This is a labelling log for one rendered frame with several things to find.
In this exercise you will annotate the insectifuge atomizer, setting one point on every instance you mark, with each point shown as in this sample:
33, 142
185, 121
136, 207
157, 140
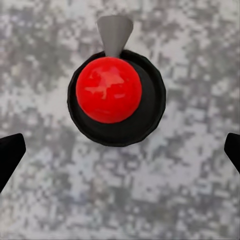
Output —
117, 97

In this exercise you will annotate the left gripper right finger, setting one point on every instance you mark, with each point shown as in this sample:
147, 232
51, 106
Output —
232, 149

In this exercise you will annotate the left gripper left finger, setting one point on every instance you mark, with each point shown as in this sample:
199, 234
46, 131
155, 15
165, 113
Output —
12, 150

